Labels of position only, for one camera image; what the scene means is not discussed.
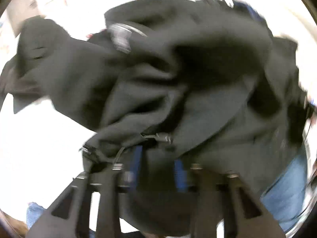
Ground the black hooded jacket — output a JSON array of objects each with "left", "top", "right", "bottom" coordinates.
[{"left": 1, "top": 0, "right": 313, "bottom": 237}]

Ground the patterned cartoon bed sheet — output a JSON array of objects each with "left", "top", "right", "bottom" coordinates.
[{"left": 1, "top": 0, "right": 316, "bottom": 221}]

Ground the person's blue jeans leg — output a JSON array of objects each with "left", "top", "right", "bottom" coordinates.
[{"left": 261, "top": 146, "right": 307, "bottom": 232}]

